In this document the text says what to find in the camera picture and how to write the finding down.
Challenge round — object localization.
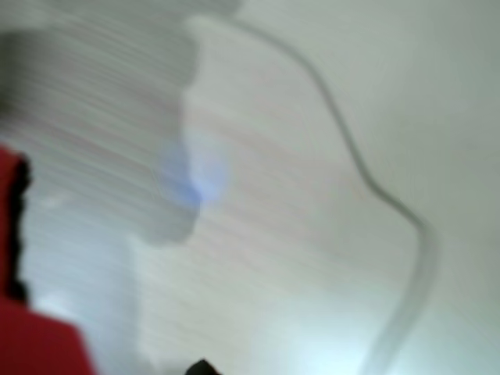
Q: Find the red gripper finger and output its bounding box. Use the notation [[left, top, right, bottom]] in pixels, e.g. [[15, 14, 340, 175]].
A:
[[0, 143, 99, 375]]

